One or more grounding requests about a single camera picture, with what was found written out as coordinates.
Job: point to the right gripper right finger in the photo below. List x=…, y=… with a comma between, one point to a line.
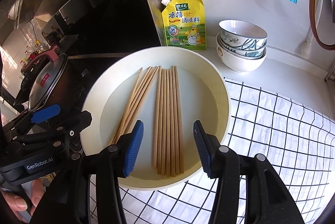
x=267, y=198

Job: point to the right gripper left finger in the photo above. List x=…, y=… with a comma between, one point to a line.
x=67, y=198

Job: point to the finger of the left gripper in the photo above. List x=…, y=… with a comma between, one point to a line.
x=22, y=124
x=67, y=133

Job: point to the wooden chopstick four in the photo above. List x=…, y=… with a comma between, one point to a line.
x=142, y=80

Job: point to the wooden chopstick five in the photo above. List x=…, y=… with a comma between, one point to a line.
x=139, y=92

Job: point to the wooden chopstick nine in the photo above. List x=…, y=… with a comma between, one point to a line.
x=179, y=122

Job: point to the wooden chopstick six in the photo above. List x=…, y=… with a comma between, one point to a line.
x=168, y=145

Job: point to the wooden chopstick three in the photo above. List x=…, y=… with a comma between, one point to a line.
x=160, y=115

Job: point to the wooden chopstick two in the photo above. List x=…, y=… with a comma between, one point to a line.
x=175, y=116

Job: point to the wooden chopstick eight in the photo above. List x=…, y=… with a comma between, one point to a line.
x=173, y=173

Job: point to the wooden chopstick seven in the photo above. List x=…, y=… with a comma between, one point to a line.
x=140, y=100

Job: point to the wooden chopstick eleven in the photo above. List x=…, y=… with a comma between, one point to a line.
x=155, y=130

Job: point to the wooden chopstick ten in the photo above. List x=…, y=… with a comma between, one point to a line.
x=163, y=167

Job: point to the person left hand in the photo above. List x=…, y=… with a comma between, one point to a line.
x=18, y=204

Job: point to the pot with glass lid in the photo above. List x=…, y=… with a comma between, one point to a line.
x=47, y=79

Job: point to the white black grid cloth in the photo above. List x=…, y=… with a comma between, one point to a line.
x=296, y=139

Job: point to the large white bowl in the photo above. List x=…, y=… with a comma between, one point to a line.
x=237, y=62

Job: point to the lower blue patterned bowl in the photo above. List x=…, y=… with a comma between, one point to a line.
x=249, y=50

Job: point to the blue patterned bowl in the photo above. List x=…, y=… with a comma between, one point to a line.
x=249, y=50
x=235, y=32

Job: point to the white dish brush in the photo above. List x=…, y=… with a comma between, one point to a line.
x=306, y=47

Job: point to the upper blue patterned bowl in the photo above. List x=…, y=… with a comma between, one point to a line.
x=235, y=32

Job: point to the yellow seasoning pouch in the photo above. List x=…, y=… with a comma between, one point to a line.
x=185, y=24

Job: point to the round wooden framed lid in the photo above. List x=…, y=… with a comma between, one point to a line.
x=315, y=8

